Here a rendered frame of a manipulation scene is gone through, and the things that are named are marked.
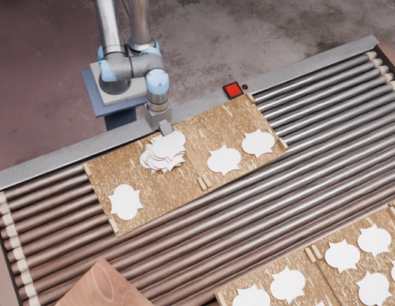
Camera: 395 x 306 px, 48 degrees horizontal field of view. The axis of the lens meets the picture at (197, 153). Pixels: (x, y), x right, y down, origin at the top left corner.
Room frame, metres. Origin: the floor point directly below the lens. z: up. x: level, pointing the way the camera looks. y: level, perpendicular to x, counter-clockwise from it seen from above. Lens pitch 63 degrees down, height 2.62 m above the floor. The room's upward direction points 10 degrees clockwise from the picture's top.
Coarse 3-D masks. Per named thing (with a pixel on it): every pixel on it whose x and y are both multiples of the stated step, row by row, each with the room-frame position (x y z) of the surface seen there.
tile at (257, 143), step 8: (248, 136) 0.99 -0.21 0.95; (256, 136) 1.00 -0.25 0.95; (264, 136) 1.00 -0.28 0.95; (272, 136) 1.01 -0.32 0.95; (248, 144) 0.95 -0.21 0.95; (256, 144) 0.95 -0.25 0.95; (264, 144) 0.96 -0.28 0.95; (272, 144) 0.97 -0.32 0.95; (248, 152) 0.91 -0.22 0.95; (256, 152) 0.91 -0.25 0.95; (264, 152) 0.92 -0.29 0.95; (272, 152) 0.93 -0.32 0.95
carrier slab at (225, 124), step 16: (240, 96) 1.20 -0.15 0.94; (208, 112) 1.08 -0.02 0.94; (224, 112) 1.10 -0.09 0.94; (240, 112) 1.11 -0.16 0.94; (256, 112) 1.13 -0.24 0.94; (192, 128) 0.99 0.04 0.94; (208, 128) 1.00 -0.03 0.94; (224, 128) 1.01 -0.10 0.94; (240, 128) 1.03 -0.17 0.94; (256, 128) 1.04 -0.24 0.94; (192, 144) 0.91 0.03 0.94; (208, 144) 0.92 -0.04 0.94; (240, 144) 0.95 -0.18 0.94; (192, 160) 0.83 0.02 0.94; (240, 160) 0.87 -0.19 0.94; (256, 160) 0.88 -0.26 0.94; (272, 160) 0.90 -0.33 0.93; (208, 176) 0.77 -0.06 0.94; (224, 176) 0.78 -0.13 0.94; (240, 176) 0.80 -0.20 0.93; (208, 192) 0.70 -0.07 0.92
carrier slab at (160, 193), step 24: (144, 144) 0.87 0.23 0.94; (96, 168) 0.72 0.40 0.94; (120, 168) 0.74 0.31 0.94; (144, 168) 0.76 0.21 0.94; (192, 168) 0.79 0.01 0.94; (96, 192) 0.61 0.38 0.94; (144, 192) 0.65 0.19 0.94; (168, 192) 0.67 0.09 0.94; (192, 192) 0.68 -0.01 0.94; (144, 216) 0.55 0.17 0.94
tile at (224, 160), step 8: (224, 144) 0.93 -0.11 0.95; (216, 152) 0.88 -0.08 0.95; (224, 152) 0.89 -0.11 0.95; (232, 152) 0.89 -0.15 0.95; (208, 160) 0.84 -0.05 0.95; (216, 160) 0.84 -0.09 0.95; (224, 160) 0.85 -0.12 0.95; (232, 160) 0.86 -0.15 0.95; (208, 168) 0.80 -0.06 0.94; (216, 168) 0.81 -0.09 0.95; (224, 168) 0.81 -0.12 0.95; (232, 168) 0.82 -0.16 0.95
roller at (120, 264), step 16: (384, 144) 1.08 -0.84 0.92; (352, 160) 0.97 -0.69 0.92; (304, 176) 0.85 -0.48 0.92; (320, 176) 0.87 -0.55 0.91; (272, 192) 0.75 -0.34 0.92; (288, 192) 0.77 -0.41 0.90; (240, 208) 0.66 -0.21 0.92; (208, 224) 0.57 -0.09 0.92; (160, 240) 0.47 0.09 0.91; (176, 240) 0.48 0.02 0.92; (128, 256) 0.39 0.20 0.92; (144, 256) 0.40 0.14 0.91; (64, 288) 0.23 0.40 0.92; (32, 304) 0.16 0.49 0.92
